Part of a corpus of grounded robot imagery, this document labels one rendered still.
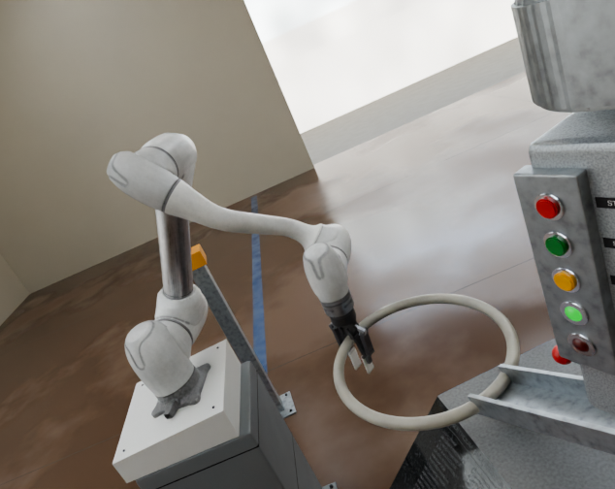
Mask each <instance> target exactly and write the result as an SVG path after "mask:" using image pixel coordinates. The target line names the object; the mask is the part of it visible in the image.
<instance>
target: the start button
mask: <svg viewBox="0 0 615 489"><path fill-rule="evenodd" d="M545 245H546V248H547V249H548V251H549V252H551V253H552V254H554V255H557V256H563V255H565V254H566V252H567V245H566V243H565V241H564V240H562V239H561V238H559V237H556V236H551V237H549V238H548V239H547V240H546V241H545Z"/></svg>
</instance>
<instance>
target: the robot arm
mask: <svg viewBox="0 0 615 489"><path fill-rule="evenodd" d="M196 161H197V151H196V148H195V145H194V143H193V142H192V141H191V139H189V138H188V137H187V136H185V135H182V134H178V133H163V134H161V135H158V136H156V137H155V138H153V139H151V140H150V141H148V142H147V143H146V144H145V145H143V146H142V148H141V149H140V150H138V151H136V152H135V153H133V152H131V151H120V152H119V153H116V154H115V155H114V156H113V157H112V159H111V161H110V163H109V166H108V169H107V174H108V176H109V179H110V180H111V181H112V182H113V183H114V184H115V185H116V186H117V187H118V188H119V189H120V190H121V191H122V192H124V193H125V194H127V195H128V196H130V197H132V198H133V199H135V200H137V201H139V202H141V203H142V204H144V205H146V206H148V207H151V208H154V209H155V215H156V225H157V234H158V243H159V253H160V262H161V272H162V280H163V288H162V289H161V290H160V291H159V292H158V294H157V302H156V311H155V316H154V317H155V320H148V321H145V322H142V323H140V324H138V325H137V326H135V327H134V328H133V329H132V330H131V331H130V332H129V333H128V335H127V337H126V340H125V344H124V347H125V353H126V356H127V359H128V362H129V364H130V366H131V367H132V369H133V370H134V372H135V373H136V374H137V376H138V377H139V378H140V380H141V381H142V382H143V383H144V385H145V386H146V387H147V388H148V389H149V390H150V391H151V392H152V393H153V394H154V395H155V397H156V398H157V400H158V401H157V404H156V406H155V408H154V410H153V411H152V413H151V415H152V416H153V418H157V417H159V416H160V415H162V414H164V416H165V418H166V419H172V418H173V417H174V415H175V414H176V412H177V411H178V409H179V408H184V407H187V406H194V405H196V404H198V403H199V402H200V400H201V392H202V389H203V386H204V383H205V380H206V377H207V374H208V372H209V370H210V364H209V363H206V364H204V365H202V366H200V367H197V368H196V367H195V366H194V365H193V364H192V362H191V361H190V359H189V358H190V356H191V346H192V344H193V343H194V342H195V341H196V339H197V338H198V336H199V334H200V333H201V331H202V329H203V327H204V324H205V322H206V319H207V316H208V310H209V309H208V303H207V300H206V298H205V296H204V295H203V294H202V292H201V290H200V289H199V288H198V287H197V286H196V285H195V284H193V275H192V260H191V244H190V230H189V220H190V221H193V222H196V223H198V224H201V225H204V226H207V227H210V228H213V229H216V230H221V231H226V232H233V233H246V234H262V235H279V236H285V237H288V238H291V239H294V240H295V241H297V242H299V243H300V244H301V245H302V246H303V248H304V250H305V252H304V256H303V261H304V268H305V273H306V276H307V280H308V282H309V285H310V287H311V289H312V290H313V292H314V294H315V295H316V296H317V297H318V299H319V301H320V304H321V305H322V307H323V310H324V311H325V313H326V315H327V316H330V319H331V321H332V322H331V323H330V324H329V327H330V329H331V330H332V331H333V334H334V336H335V338H336V340H337V342H338V345H339V346H340V345H341V344H342V342H343V341H344V339H345V338H346V336H347V335H348V336H349V337H350V339H352V340H353V341H354V342H355V343H356V345H357V347H358V348H359V350H360V352H361V353H362V356H361V358H362V360H363V363H364V365H365V368H366V370H367V373H368V374H369V373H370V372H371V371H372V369H373V368H374V365H373V363H372V357H371V355H372V354H373V353H374V349H373V346H372V342H371V339H370V336H369V334H368V330H369V329H368V328H367V327H365V328H362V327H360V326H359V324H358V322H357V321H356V312H355V309H354V308H353V307H354V301H353V298H352V296H351V293H350V290H349V288H348V285H347V280H348V274H347V264H348V262H349V259H350V254H351V239H350V236H349V233H348V232H347V230H346V229H345V228H344V227H342V226H341V225H338V224H328V225H324V224H321V223H320V224H318V225H308V224H305V223H303V222H301V221H297V220H294V219H290V218H285V217H279V216H272V215H264V214H258V213H251V212H238V211H232V210H228V209H225V208H222V207H219V206H218V205H216V204H214V203H213V202H211V201H209V200H208V199H207V198H205V197H204V196H202V195H201V194H200V193H198V192H197V191H196V190H194V189H193V188H192V183H193V177H194V171H195V166H196V165H195V163H196Z"/></svg>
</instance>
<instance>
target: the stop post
mask: <svg viewBox="0 0 615 489"><path fill-rule="evenodd" d="M191 260H192V275H193V279H194V281H195V283H196V285H197V286H198V288H199V289H200V290H201V292H202V294H203V295H204V296H205V298H206V300H207V303H208V306H209V307H210V310H211V312H212V313H213V315H214V317H215V319H216V320H217V322H218V324H219V325H220V327H221V329H222V331H223V332H224V334H225V336H226V338H227V339H228V341H229V343H230V345H231V346H232V347H233V349H234V351H235V352H236V354H237V356H238V358H239V359H240V361H241V363H244V362H246V361H250V362H251V363H252V365H253V366H254V368H255V370H257V373H258V374H259V376H260V378H261V380H262V381H263V383H264V385H265V387H266V388H267V390H268V392H269V394H270V395H271V397H272V399H273V401H274V403H275V405H276V407H277V409H278V410H279V412H280V414H281V416H282V418H283V419H285V418H287V417H289V416H291V415H293V414H295V413H297V412H296V409H295V406H294V403H293V400H292V397H291V393H290V391H288V392H286V393H284V394H282V395H280V396H278V394H277V392H276V391H275V388H274V386H273V384H272V383H271V381H270V379H269V377H268V375H267V374H266V372H265V370H264V368H263V366H262V365H261V363H260V361H259V359H258V357H257V356H256V354H255V352H254V350H253V348H252V347H251V345H250V343H249V341H248V339H247V338H246V336H245V334H244V332H243V330H242V328H241V326H240V324H239V322H238V321H237V319H236V317H235V315H234V314H233V313H232V311H231V309H230V307H229V305H228V304H227V302H226V300H225V298H224V296H223V295H222V293H221V291H220V289H219V287H218V286H217V284H216V282H215V280H214V278H213V277H212V275H211V273H210V270H209V269H208V267H207V255H206V254H205V253H204V251H203V249H202V247H201V246H200V244H197V245H195V246H192V247H191Z"/></svg>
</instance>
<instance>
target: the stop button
mask: <svg viewBox="0 0 615 489"><path fill-rule="evenodd" d="M536 210H537V211H538V213H539V214H540V215H541V216H543V217H545V218H549V219H551V218H554V217H556V216H557V215H558V213H559V207H558V205H557V204H556V203H555V202H554V201H553V200H551V199H549V198H541V199H539V200H538V201H537V202H536Z"/></svg>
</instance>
